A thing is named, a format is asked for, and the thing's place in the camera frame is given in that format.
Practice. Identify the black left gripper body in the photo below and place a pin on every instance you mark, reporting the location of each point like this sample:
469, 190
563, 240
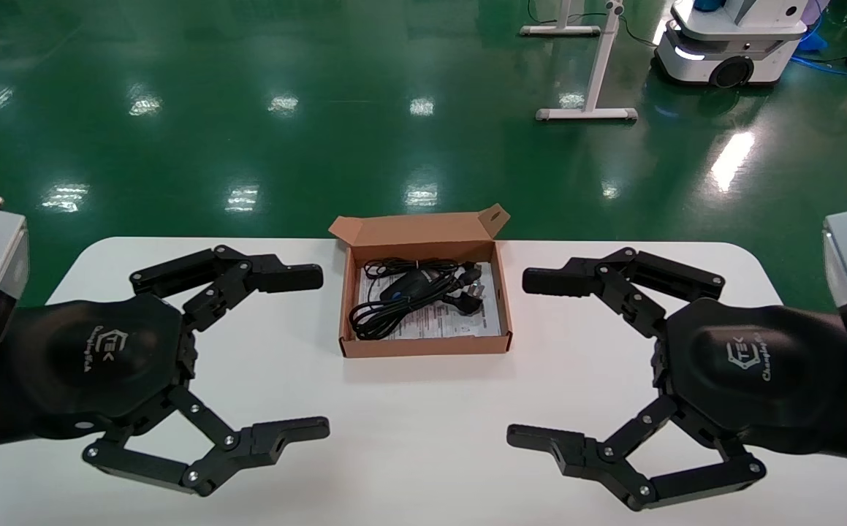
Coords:
94, 365

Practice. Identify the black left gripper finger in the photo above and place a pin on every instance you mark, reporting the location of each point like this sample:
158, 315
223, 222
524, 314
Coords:
233, 267
248, 446

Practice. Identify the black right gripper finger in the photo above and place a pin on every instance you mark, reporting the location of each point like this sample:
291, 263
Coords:
613, 281
598, 456

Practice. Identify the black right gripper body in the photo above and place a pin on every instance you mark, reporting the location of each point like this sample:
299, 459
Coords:
752, 372

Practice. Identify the open brown cardboard box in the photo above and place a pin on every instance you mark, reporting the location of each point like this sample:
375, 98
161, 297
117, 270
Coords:
423, 230

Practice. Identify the printed paper sheet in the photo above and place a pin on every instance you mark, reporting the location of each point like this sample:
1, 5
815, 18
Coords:
467, 325

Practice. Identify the white wheeled mobile robot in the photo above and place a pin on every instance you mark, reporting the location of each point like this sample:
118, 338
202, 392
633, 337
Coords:
730, 36

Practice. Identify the white table leg frame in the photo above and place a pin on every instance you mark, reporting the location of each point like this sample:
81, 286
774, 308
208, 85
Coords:
598, 73

